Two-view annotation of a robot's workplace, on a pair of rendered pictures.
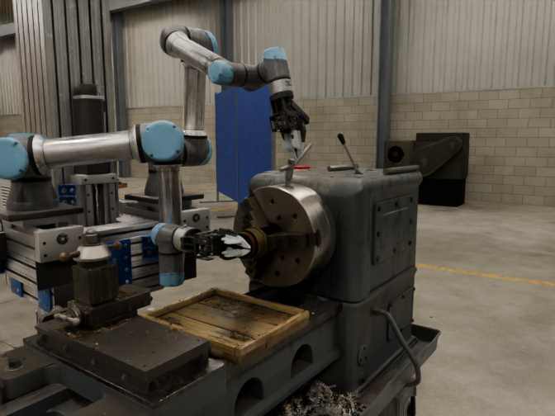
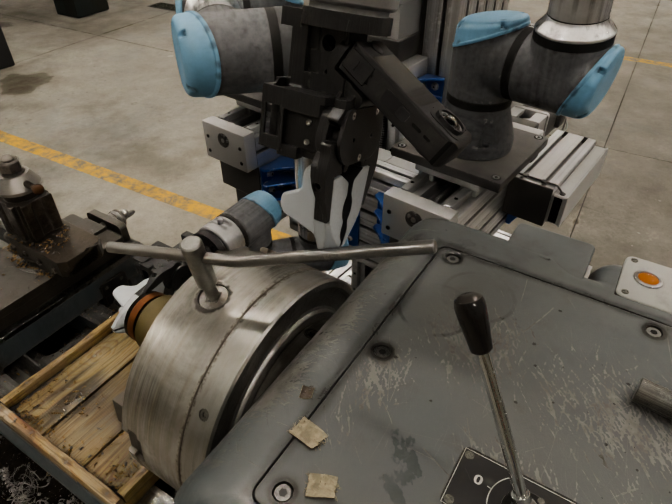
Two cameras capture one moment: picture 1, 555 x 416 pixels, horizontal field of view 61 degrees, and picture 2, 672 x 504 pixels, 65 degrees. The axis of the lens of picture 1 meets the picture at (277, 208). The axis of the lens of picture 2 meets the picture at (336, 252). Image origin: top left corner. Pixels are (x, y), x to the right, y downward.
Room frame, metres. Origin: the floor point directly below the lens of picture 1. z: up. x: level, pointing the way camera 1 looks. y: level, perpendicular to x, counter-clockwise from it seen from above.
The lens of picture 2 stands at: (1.53, -0.45, 1.63)
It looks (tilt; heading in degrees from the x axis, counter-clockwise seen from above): 39 degrees down; 86
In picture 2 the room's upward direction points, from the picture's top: straight up
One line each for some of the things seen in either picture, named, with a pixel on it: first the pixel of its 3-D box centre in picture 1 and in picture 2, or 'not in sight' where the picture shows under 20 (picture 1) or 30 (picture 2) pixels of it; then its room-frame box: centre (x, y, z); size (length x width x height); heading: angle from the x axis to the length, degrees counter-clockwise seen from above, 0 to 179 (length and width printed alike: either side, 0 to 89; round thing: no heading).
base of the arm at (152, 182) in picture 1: (163, 181); (475, 117); (1.85, 0.45, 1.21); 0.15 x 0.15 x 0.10
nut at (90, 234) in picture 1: (91, 236); (9, 163); (1.01, 0.41, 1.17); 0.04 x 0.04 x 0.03
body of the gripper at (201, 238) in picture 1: (205, 243); (181, 265); (1.33, 0.21, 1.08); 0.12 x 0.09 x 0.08; 54
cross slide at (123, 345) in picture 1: (112, 338); (22, 275); (0.97, 0.36, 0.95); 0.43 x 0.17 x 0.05; 54
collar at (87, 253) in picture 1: (92, 251); (16, 179); (1.01, 0.41, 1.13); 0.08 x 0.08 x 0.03
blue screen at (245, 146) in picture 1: (238, 150); not in sight; (8.25, 0.68, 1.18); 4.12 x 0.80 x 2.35; 18
